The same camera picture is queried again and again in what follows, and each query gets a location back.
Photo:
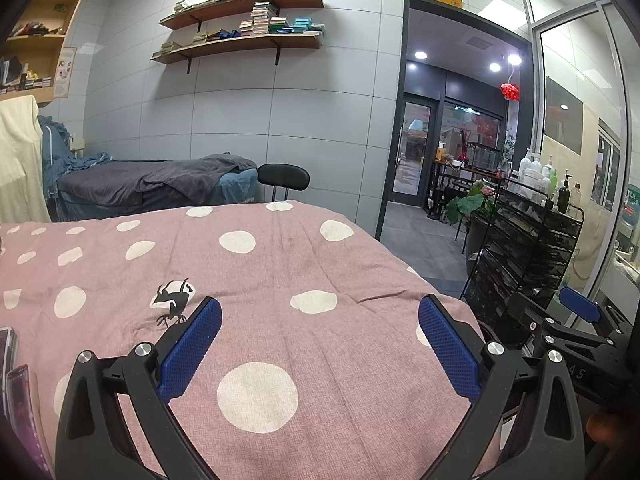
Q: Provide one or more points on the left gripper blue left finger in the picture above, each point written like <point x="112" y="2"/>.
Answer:
<point x="183" y="346"/>

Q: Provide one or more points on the green potted plant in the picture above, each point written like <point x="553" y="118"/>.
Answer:
<point x="480" y="199"/>

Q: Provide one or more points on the person's right hand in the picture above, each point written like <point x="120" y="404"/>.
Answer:
<point x="608" y="430"/>

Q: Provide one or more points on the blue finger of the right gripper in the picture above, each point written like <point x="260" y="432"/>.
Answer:
<point x="578" y="304"/>

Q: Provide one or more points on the wooden wall shelf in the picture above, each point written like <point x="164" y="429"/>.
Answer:
<point x="201" y="13"/>
<point x="277" y="42"/>

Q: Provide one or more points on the upper wooden wall shelf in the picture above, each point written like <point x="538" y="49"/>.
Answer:
<point x="201" y="13"/>

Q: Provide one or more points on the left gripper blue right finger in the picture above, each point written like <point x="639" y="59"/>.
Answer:
<point x="455" y="357"/>

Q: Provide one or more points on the tablet with grey case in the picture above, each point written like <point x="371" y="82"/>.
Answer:
<point x="8" y="351"/>

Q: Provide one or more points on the grey blue massage bed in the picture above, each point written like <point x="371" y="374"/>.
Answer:
<point x="99" y="186"/>

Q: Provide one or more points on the glass entrance door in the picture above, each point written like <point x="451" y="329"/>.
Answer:
<point x="413" y="153"/>

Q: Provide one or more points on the cream cloth cover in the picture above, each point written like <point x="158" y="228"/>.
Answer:
<point x="22" y="197"/>

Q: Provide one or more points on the wooden cabinet shelf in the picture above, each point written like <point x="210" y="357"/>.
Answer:
<point x="34" y="59"/>

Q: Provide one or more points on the pink polka dot bedspread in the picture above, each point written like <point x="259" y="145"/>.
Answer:
<point x="319" y="371"/>

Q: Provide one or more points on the smartphone with lit screen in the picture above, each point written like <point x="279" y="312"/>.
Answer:
<point x="23" y="405"/>

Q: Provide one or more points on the black wire shelf rack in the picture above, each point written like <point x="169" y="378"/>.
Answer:
<point x="525" y="248"/>

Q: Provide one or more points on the red hanging lantern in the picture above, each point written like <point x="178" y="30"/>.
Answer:
<point x="510" y="91"/>

